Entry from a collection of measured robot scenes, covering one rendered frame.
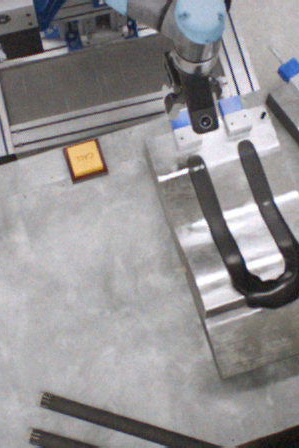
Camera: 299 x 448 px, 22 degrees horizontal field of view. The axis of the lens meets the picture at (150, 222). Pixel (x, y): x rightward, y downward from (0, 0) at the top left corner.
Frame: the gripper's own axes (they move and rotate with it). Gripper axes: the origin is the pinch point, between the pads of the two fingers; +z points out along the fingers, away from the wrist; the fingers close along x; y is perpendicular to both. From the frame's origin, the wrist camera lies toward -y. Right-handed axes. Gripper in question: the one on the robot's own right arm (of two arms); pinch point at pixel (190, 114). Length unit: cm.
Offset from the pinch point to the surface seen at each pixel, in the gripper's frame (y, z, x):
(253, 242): -25.3, 9.5, -5.0
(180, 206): -13.4, 12.6, 5.8
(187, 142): -2.0, 9.3, 0.7
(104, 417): -48, 15, 32
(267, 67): 47, 101, -50
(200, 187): -10.7, 12.9, 0.6
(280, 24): 61, 101, -60
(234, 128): -2.0, 9.3, -9.3
